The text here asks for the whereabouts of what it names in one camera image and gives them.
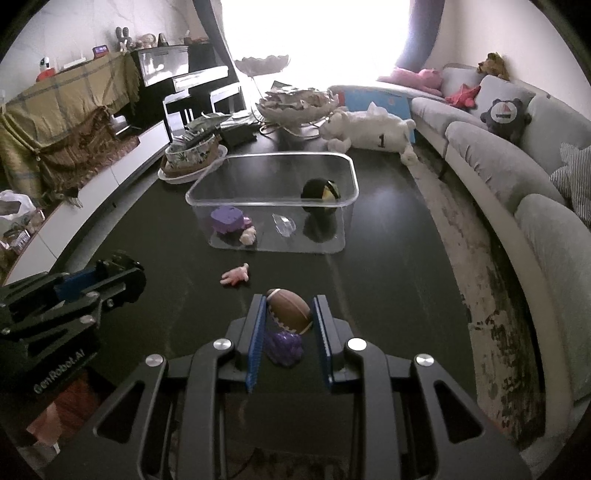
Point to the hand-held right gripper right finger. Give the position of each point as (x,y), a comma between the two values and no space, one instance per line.
(323,341)

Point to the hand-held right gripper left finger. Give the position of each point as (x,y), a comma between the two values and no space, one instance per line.
(256,341)

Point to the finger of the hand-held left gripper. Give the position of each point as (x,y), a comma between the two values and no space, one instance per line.
(76,281)
(115,295)

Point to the purple grapes toy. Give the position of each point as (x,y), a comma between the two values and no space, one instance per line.
(286,348)

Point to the brown toy football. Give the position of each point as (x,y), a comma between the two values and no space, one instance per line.
(289,310)

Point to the pink pig toy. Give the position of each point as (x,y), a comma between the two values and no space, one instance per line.
(248,235)
(235,275)

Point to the clear plastic gem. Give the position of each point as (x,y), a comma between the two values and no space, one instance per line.
(284,225)

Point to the dark multicoloured ball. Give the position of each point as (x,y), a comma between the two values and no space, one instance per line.
(321,191)

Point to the clear plastic bin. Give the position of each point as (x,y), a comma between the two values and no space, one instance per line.
(268,184)

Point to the black desktop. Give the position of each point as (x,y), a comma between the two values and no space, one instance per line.
(392,230)

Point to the orange cloth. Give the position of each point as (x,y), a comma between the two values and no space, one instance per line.
(60,406)

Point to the clear plastic bag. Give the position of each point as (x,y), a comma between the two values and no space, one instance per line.
(14,203)

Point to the white low cabinet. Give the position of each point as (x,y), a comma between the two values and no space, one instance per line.
(106,180)

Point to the patterned bowl on plate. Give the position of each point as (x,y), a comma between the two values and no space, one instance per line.
(178,177)

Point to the brown patterned cloth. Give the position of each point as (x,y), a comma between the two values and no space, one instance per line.
(87,138)

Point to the floral ceramic pot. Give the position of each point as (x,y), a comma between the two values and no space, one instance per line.
(189,154)

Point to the yellow plaid cloth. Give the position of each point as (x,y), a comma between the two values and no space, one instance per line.
(69,97)

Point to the worn patterned rug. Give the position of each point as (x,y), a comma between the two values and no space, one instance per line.
(498,277)

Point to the silver foil packets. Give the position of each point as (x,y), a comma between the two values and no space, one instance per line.
(207,122)

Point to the black box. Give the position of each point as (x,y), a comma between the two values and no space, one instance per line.
(238,134)

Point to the white router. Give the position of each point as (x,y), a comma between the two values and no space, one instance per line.
(76,62)

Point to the white plush sheep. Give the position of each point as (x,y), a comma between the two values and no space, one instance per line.
(369,127)

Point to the white tiered lotus bowl stand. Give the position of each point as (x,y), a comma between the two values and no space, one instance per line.
(295,113)

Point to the small purple clock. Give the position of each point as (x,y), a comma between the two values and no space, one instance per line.
(100,50)

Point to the black piano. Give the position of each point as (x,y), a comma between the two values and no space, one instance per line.
(184,69)

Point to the pile of paper packets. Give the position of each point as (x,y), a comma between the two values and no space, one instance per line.
(295,97)

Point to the grey figurine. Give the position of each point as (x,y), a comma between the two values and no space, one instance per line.
(122,39)

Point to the blue flat box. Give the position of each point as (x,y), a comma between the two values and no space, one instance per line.
(374,99)

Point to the pink figurine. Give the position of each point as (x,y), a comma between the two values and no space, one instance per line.
(147,40)

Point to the grey curved sofa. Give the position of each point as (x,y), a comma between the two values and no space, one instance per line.
(489,152)

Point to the dark metronome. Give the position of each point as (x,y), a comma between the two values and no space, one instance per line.
(162,39)

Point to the purple curtain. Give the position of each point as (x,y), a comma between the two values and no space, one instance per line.
(210,37)
(418,32)

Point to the pink plush toy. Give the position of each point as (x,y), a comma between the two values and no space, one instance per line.
(418,78)

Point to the red starfish plush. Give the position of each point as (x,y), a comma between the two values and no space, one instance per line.
(464,96)

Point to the navy sailboat cushion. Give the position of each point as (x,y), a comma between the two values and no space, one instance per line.
(505,115)

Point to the striped cushion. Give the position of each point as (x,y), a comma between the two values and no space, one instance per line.
(575,180)

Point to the brown plush toy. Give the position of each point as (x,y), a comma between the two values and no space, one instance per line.
(493,64)

